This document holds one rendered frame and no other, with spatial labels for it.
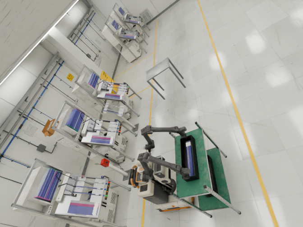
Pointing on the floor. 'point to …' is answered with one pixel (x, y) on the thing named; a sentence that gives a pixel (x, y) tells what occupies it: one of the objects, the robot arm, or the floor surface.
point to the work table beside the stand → (157, 69)
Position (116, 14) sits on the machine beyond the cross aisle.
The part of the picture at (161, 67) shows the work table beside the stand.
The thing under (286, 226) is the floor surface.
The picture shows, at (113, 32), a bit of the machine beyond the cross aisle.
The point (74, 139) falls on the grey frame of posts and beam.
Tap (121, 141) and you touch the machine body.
